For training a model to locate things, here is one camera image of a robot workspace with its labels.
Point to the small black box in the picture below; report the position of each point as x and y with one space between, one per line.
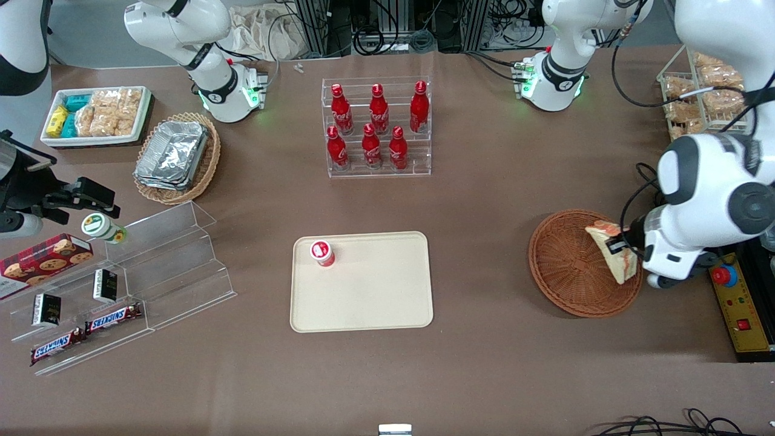
105 286
46 310

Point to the green lidded cup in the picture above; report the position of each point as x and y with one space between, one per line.
102 227

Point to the yellow emergency stop control box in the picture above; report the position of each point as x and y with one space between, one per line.
742 309

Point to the oval tan wicker basket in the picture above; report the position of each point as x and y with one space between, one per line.
209 163

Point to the clear acrylic step stand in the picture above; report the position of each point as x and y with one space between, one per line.
181 266

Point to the red lidded yogurt cup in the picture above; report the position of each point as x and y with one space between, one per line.
323 253

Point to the teal snack packet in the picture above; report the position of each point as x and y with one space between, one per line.
70 126
77 102

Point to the Snickers chocolate bar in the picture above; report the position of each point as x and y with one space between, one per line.
57 346
114 318

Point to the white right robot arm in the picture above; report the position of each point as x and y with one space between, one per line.
221 85

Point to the cream plastic tray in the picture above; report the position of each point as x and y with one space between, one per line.
375 290

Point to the red cola bottle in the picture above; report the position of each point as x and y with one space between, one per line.
398 150
419 109
336 150
379 112
341 112
371 148

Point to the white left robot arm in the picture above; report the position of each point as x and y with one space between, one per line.
708 169

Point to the red cookie box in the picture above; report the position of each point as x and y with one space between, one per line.
42 260

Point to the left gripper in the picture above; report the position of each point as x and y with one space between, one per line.
635 232

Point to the clear bag of fried snacks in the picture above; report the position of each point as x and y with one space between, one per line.
681 113
678 88
720 102
719 77

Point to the clear bag of crackers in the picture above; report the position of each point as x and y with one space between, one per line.
128 112
86 123
106 100

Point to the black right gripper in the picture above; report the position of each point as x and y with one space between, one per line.
17 183

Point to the clear acrylic bottle rack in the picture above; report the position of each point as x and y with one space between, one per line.
418 163

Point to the aluminium foil tray stack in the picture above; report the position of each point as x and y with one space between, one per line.
172 154

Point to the crumpled white plastic bag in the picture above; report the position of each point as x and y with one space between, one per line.
260 33

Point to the triangle sandwich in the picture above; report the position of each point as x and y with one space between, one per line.
623 266

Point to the yellow snack packet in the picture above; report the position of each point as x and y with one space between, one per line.
57 120

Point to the round brown wicker basket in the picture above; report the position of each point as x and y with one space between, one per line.
563 272

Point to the white rectangular snack bin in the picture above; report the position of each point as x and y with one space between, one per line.
136 130

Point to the small white grey device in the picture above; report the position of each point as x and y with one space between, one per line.
395 430

